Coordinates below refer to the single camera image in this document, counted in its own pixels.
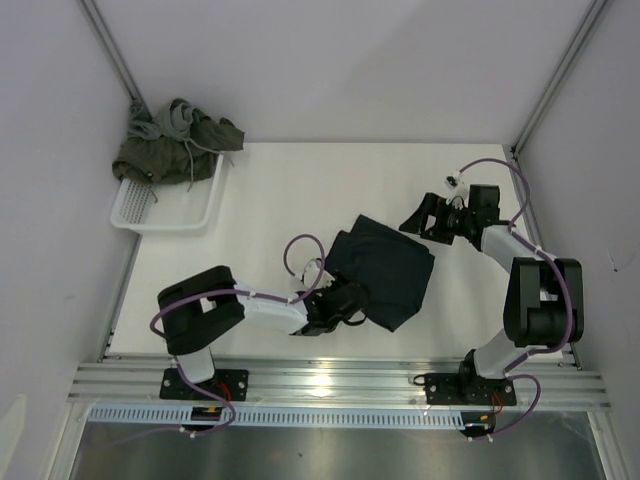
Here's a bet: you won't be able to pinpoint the left aluminium corner post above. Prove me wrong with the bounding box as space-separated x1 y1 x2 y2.
77 0 148 110

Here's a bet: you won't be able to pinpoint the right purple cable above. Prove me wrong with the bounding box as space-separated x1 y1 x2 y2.
454 158 576 441

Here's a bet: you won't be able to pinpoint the grey shorts with drawstring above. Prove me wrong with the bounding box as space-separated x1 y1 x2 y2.
127 98 203 142

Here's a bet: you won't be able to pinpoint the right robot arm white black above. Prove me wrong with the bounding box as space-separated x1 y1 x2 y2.
399 185 584 404

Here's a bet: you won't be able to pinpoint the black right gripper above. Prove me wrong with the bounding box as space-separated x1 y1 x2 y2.
399 193 475 246

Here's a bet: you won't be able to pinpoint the olive green shorts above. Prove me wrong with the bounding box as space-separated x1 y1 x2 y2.
112 117 245 185

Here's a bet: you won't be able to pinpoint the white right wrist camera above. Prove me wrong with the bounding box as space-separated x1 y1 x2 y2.
445 170 469 199

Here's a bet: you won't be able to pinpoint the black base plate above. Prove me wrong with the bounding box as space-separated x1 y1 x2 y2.
424 373 517 406
159 368 249 402

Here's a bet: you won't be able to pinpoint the dark navy shorts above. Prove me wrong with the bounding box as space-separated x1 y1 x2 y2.
325 215 435 332

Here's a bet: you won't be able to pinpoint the slotted grey cable duct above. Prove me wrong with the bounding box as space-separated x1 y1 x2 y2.
88 404 464 430

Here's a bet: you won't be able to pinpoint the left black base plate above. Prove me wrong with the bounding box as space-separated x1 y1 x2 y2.
159 368 249 402

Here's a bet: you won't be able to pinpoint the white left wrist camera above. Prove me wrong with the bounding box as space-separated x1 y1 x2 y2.
300 258 324 283

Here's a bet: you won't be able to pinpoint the right aluminium corner post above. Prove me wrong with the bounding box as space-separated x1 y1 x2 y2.
510 0 613 160

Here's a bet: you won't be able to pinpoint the aluminium mounting rail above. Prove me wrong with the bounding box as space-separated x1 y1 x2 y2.
68 356 611 412

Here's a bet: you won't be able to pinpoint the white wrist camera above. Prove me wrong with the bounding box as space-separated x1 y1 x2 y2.
445 170 469 199
300 258 324 283

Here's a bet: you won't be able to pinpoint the aluminium corner post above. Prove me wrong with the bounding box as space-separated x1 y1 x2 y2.
510 0 613 160
77 0 148 110

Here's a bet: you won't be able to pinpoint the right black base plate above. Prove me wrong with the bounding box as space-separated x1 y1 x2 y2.
424 373 517 406

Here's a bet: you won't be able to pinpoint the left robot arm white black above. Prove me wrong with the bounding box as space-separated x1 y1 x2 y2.
150 266 370 400

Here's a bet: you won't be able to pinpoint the white plastic basket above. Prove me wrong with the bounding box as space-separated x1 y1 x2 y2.
110 155 228 237

